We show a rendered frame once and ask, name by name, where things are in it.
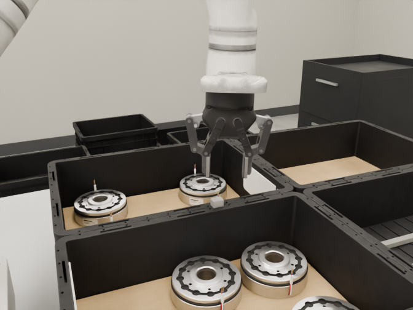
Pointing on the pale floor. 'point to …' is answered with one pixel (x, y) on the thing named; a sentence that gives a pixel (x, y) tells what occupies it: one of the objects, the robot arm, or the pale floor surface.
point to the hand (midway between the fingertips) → (226, 168)
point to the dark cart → (358, 91)
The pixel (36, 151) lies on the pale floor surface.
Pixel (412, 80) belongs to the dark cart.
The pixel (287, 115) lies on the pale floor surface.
